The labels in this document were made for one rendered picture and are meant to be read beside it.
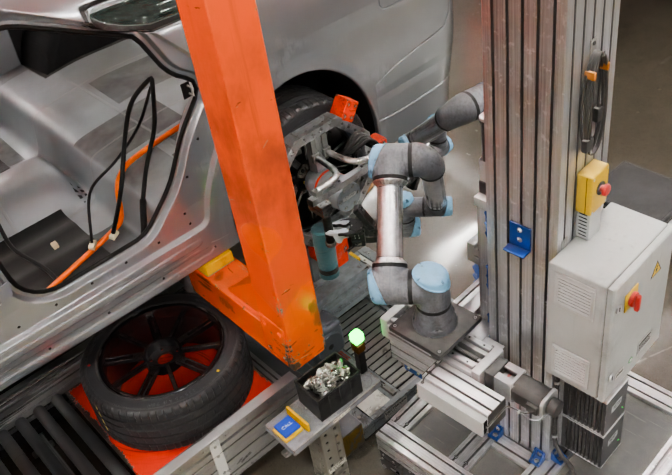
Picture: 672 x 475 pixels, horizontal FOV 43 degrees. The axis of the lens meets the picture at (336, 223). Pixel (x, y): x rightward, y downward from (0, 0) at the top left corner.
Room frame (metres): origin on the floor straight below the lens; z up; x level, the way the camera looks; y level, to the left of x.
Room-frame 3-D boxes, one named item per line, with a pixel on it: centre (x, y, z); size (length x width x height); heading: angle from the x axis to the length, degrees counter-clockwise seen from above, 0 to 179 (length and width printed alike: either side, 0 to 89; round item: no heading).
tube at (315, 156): (2.69, 0.04, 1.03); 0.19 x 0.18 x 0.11; 36
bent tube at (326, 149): (2.80, -0.12, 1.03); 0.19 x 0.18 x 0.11; 36
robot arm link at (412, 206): (2.50, -0.28, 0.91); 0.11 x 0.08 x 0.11; 76
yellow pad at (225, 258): (2.66, 0.52, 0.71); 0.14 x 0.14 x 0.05; 36
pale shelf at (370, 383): (2.03, 0.16, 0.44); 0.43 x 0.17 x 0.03; 126
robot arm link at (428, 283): (1.98, -0.27, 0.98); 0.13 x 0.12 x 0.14; 76
